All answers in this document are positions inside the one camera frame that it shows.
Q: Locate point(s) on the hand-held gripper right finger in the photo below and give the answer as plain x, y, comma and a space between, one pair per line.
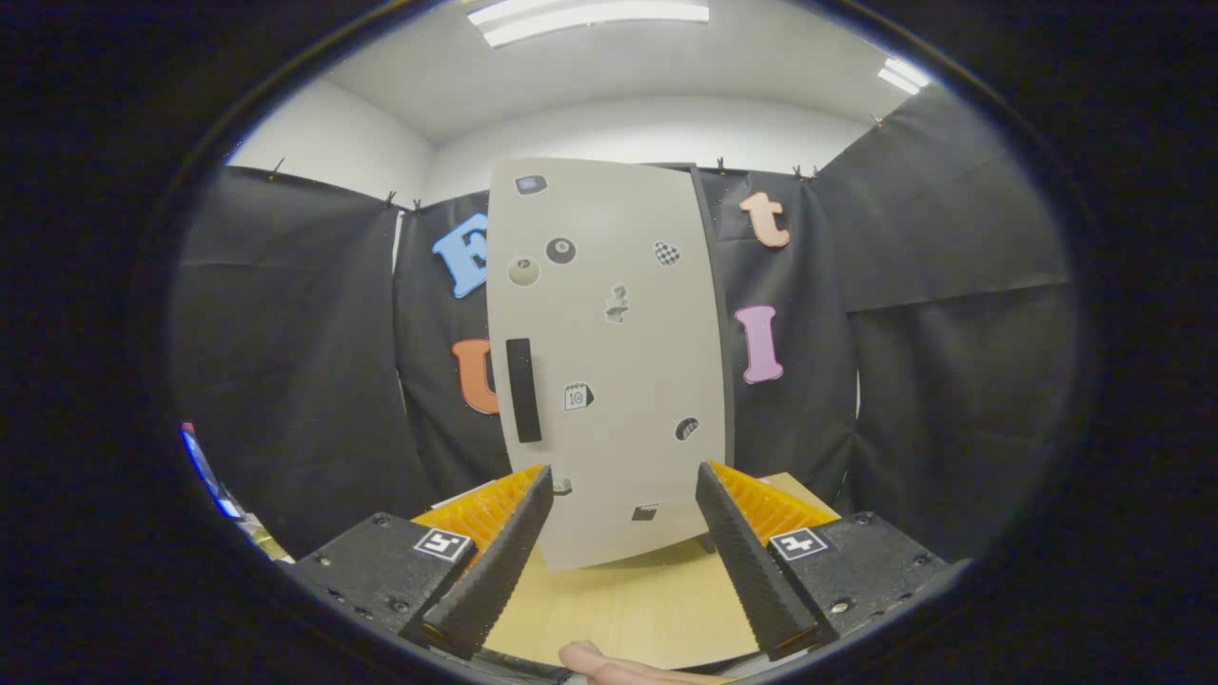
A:
747, 561

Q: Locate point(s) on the small ceiling light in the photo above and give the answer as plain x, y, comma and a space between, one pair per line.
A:
904, 76

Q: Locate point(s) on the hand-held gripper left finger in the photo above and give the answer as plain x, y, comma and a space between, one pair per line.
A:
495, 571

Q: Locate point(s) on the bright blue screen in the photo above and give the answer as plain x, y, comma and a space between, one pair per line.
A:
205, 466

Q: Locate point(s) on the grey shoe cabinet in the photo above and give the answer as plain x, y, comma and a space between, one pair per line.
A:
716, 238

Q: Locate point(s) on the small yellow object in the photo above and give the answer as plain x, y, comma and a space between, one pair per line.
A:
265, 540

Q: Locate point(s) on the long ceiling light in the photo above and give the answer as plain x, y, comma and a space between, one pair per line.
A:
590, 17

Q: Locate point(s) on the black backdrop cloth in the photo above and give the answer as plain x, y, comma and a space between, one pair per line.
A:
952, 381

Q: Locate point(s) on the grey shoe cabinet door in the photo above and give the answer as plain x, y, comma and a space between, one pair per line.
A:
609, 381

